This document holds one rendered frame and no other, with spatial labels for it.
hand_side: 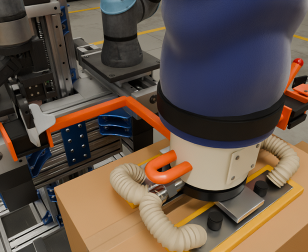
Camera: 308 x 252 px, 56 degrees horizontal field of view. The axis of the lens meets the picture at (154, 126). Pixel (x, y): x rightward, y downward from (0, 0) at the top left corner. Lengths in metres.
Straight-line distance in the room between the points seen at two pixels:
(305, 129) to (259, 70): 2.36
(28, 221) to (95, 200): 1.02
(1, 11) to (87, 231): 0.43
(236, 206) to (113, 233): 0.25
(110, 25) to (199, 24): 0.63
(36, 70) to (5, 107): 0.29
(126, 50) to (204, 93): 0.61
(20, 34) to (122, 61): 0.51
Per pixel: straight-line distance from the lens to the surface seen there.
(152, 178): 0.53
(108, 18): 1.00
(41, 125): 0.63
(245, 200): 0.63
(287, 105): 0.77
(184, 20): 0.42
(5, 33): 0.56
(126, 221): 0.64
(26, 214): 1.71
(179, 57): 0.45
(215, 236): 0.60
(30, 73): 0.62
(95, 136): 1.08
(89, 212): 0.66
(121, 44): 1.01
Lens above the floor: 1.46
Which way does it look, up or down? 36 degrees down
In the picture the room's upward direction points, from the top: straight up
